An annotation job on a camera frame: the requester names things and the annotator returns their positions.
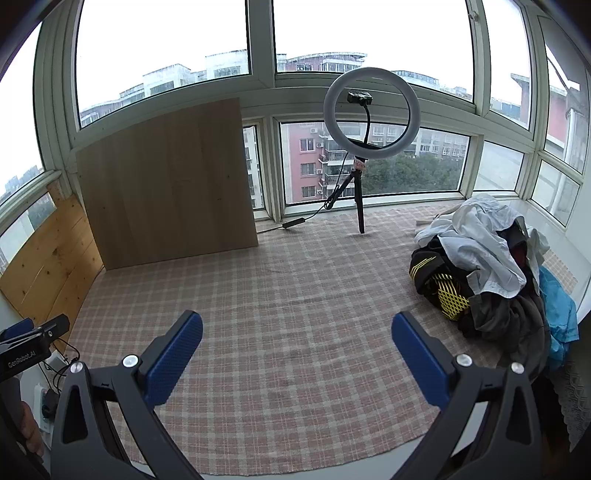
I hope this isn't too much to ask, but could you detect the white power strip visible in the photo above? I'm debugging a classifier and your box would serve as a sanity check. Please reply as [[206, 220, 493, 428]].
[[34, 385, 56, 435]]

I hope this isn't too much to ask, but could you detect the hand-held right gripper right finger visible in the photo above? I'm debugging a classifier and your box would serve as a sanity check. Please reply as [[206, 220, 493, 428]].
[[392, 311, 541, 480]]

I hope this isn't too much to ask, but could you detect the dark red garment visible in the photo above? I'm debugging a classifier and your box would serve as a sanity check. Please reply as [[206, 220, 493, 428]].
[[505, 217, 532, 278]]

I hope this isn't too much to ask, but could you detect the white window frame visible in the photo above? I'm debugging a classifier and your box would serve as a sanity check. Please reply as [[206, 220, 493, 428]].
[[0, 0, 591, 259]]

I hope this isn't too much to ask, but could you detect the black phone holder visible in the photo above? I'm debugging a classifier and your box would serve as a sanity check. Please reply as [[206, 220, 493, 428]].
[[346, 91, 372, 145]]

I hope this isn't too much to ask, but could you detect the grey garment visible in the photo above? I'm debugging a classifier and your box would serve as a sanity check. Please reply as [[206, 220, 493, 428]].
[[459, 277, 552, 384]]

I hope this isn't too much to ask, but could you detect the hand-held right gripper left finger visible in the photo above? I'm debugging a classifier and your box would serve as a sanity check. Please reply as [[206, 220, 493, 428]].
[[51, 310, 204, 480]]

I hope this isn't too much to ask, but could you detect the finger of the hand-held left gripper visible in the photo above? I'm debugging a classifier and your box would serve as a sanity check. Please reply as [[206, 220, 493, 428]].
[[0, 315, 71, 352], [0, 319, 34, 343]]

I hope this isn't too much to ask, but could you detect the blue garment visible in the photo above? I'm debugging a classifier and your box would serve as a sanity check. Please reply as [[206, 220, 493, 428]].
[[538, 265, 580, 370]]

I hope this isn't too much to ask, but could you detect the black ring light cable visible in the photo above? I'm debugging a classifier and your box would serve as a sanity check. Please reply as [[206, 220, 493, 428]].
[[256, 161, 352, 234]]

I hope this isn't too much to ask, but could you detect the white shirt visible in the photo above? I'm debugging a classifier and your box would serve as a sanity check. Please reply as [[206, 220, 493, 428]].
[[414, 194, 550, 298]]

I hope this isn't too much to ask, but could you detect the large light wooden board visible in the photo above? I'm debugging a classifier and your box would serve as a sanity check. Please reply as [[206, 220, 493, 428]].
[[75, 97, 259, 271]]

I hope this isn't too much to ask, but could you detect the white ring light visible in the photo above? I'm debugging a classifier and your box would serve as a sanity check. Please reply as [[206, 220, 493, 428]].
[[323, 67, 421, 160]]

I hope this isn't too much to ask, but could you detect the knotty pine wood board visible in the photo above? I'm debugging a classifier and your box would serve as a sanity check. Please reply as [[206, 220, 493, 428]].
[[0, 182, 105, 342]]

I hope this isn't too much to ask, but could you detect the white lace cloth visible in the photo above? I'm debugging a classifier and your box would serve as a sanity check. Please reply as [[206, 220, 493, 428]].
[[551, 355, 591, 453]]

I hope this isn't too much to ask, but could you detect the pink plaid blanket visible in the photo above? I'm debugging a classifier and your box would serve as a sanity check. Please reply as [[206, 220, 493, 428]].
[[65, 205, 578, 476]]

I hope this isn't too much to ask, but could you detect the person's left hand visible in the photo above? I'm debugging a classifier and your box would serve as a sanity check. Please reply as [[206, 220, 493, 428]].
[[21, 401, 44, 455]]

